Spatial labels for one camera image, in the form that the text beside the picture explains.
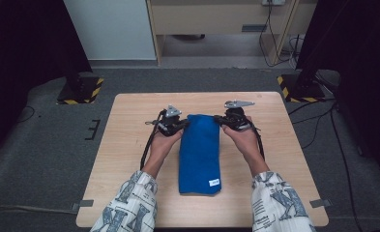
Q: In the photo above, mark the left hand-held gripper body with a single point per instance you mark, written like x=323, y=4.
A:
x=169, y=124

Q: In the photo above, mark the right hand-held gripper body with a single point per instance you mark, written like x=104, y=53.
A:
x=236, y=119

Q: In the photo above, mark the blue cloth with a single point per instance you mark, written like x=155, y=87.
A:
x=198, y=154

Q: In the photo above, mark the person's left hand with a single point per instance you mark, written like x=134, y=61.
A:
x=163, y=146

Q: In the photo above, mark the person's right hand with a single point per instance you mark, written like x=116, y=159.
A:
x=245, y=141

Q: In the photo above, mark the black stand base yellow stripes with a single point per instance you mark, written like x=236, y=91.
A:
x=302, y=92
x=81, y=92

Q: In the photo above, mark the light wooden cabinet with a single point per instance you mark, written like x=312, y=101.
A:
x=210, y=19

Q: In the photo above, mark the white panel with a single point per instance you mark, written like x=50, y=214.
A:
x=110, y=29

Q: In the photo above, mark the grey tape piece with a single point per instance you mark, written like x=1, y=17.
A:
x=86, y=203
x=320, y=203

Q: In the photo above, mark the white power strip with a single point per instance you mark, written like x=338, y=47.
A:
x=273, y=2

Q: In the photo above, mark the black curtain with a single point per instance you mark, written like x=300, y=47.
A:
x=361, y=64
x=23, y=48

